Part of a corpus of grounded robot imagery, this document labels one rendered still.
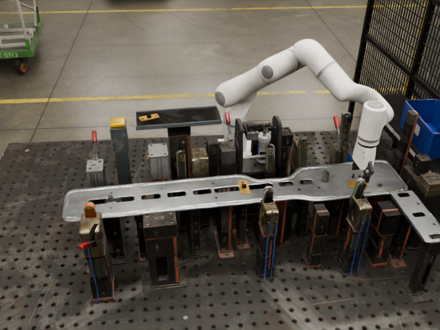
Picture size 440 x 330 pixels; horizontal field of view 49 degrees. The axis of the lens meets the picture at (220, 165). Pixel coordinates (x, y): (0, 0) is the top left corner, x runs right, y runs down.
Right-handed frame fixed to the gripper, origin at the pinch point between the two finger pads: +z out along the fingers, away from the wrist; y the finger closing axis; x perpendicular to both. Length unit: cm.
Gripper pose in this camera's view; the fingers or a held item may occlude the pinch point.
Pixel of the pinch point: (360, 174)
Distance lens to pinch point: 201.7
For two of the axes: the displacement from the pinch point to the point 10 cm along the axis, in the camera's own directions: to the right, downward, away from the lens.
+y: 1.7, 5.7, -8.1
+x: 9.8, -0.9, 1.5
